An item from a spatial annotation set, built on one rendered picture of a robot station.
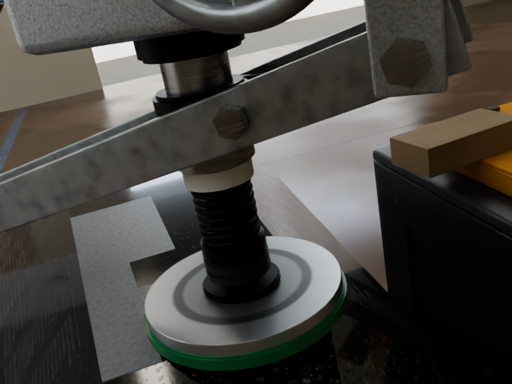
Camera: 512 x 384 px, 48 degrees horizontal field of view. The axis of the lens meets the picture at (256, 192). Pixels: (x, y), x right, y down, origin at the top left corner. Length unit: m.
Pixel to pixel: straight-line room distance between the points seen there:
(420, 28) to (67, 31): 0.26
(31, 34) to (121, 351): 0.32
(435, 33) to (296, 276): 0.31
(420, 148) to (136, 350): 0.55
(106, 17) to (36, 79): 7.44
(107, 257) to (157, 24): 0.46
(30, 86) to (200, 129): 7.43
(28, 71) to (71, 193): 7.30
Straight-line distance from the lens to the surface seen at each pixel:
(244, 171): 0.55
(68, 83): 7.88
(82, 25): 0.47
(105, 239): 0.89
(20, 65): 7.88
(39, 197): 0.62
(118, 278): 0.77
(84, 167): 0.57
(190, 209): 0.92
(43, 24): 0.49
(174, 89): 0.53
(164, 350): 0.58
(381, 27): 0.41
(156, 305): 0.63
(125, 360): 0.61
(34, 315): 0.94
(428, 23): 0.40
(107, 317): 0.69
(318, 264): 0.63
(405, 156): 0.99
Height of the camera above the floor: 1.14
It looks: 21 degrees down
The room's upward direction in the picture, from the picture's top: 11 degrees counter-clockwise
